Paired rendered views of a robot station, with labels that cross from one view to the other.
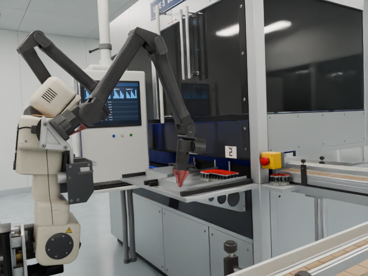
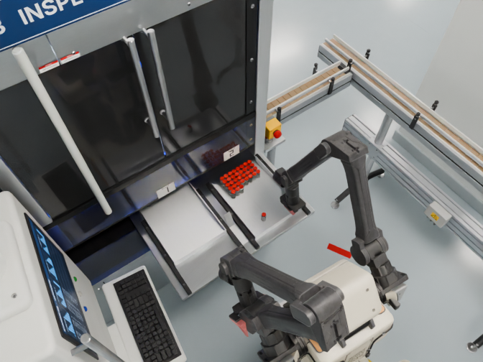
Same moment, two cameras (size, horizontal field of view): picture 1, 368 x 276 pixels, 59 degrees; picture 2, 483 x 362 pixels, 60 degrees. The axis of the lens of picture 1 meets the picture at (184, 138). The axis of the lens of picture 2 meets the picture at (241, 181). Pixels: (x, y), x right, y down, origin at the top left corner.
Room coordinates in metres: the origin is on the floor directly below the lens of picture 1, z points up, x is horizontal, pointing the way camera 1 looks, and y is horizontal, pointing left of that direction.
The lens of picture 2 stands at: (1.66, 0.91, 2.55)
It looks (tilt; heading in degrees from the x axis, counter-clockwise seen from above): 57 degrees down; 268
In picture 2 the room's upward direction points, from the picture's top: 1 degrees counter-clockwise
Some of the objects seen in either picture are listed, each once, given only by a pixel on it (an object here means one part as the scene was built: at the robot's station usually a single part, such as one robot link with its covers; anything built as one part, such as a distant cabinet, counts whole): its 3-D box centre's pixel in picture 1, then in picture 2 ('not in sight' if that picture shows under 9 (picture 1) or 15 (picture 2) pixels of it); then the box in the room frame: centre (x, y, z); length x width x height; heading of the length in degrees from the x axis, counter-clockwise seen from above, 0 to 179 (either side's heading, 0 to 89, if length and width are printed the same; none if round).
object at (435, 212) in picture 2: not in sight; (437, 214); (0.55, -0.15, 0.50); 0.12 x 0.05 x 0.09; 123
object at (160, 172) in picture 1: (181, 171); (180, 218); (1.90, 0.02, 0.90); 0.34 x 0.26 x 0.04; 123
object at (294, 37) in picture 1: (319, 56); not in sight; (1.78, -0.75, 1.50); 0.85 x 0.01 x 0.59; 123
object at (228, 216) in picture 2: not in sight; (236, 228); (1.66, 0.09, 0.91); 0.14 x 0.03 x 0.06; 122
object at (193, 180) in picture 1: (201, 180); (255, 196); (1.56, -0.08, 0.90); 0.34 x 0.26 x 0.04; 123
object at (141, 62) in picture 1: (138, 82); not in sight; (2.58, 0.34, 1.50); 0.49 x 0.01 x 0.59; 33
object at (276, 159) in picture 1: (272, 160); (271, 127); (1.47, -0.40, 0.99); 0.08 x 0.07 x 0.07; 123
